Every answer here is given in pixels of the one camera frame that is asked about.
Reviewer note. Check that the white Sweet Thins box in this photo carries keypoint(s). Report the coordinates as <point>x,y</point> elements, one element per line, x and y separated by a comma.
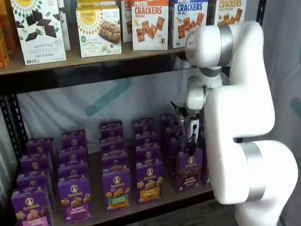
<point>38,30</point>

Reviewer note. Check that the purple box magenta patch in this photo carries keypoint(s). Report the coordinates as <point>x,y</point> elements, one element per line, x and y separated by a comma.
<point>75,200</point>

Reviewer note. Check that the yellow pretzel crackers box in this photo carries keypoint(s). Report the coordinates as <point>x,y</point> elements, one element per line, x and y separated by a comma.
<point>230,13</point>

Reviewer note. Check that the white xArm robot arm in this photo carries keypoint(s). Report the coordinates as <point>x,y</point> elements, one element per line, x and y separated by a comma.
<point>240,106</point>

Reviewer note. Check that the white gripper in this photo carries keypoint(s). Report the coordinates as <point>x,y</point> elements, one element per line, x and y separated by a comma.
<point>194,128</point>

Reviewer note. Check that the purple box brown patch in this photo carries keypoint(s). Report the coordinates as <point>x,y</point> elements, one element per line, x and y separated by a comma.
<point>190,171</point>

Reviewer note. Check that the white cracker box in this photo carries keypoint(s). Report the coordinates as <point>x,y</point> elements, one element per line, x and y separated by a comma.
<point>126,21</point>

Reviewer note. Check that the purple box teal patch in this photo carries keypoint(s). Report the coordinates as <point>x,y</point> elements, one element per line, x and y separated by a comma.
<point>206,169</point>

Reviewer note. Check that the purple box green patch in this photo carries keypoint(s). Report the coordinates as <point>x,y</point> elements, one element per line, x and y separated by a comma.
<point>116,190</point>

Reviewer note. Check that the blue pretzel crackers box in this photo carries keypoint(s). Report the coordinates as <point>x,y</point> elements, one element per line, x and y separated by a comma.
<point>185,18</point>

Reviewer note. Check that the orange snack box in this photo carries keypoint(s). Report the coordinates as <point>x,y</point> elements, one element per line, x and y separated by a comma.
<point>4,42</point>

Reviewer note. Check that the orange pretzel crackers box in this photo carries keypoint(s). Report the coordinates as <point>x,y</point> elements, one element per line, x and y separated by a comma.
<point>150,26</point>

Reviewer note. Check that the purple box orange label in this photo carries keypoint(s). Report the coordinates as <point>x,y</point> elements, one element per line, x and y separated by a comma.
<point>148,154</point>

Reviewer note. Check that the yellow Simple Mills bar box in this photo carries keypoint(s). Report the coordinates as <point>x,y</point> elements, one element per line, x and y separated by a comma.
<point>98,33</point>

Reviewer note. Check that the black metal shelf frame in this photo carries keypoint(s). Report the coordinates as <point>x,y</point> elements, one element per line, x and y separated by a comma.
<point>70,80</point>

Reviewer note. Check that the white snack box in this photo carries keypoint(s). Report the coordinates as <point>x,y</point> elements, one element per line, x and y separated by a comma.
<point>65,26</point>

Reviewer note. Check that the white backdrop sheet teal logo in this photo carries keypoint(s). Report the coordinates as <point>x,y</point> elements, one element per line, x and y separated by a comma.
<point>287,58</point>
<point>70,108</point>

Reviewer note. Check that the purple Annie's box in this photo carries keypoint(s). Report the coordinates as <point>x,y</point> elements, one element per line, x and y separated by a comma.
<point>172,133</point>
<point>173,153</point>
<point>73,139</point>
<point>73,171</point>
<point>111,130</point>
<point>168,120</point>
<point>144,126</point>
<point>33,179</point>
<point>73,155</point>
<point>115,162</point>
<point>40,146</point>
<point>113,146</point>
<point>146,140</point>
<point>35,162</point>

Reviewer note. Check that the purple box orange patch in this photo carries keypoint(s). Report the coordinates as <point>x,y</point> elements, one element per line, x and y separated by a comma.
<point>150,183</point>

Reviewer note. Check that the purple box pink patch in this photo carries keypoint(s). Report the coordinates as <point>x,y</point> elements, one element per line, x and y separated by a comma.
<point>31,207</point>

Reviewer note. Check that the brown wooden shelf board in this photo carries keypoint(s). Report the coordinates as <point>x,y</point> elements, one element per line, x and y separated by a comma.
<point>97,193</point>
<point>94,62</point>

